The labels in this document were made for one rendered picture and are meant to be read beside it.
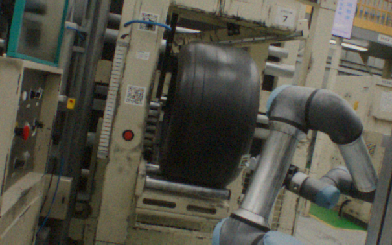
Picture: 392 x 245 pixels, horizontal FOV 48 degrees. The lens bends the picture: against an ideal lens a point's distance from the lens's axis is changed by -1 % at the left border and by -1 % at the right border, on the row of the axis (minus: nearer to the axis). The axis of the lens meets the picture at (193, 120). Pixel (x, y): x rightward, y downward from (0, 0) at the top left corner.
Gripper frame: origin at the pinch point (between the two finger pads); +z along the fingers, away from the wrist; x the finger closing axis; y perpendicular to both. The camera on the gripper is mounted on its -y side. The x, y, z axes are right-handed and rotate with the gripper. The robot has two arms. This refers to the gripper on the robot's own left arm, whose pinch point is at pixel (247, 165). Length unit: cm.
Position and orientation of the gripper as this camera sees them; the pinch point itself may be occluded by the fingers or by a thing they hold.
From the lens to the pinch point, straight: 168.2
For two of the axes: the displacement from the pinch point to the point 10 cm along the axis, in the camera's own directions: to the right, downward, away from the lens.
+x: -7.1, 2.5, -6.6
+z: -7.0, -3.0, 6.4
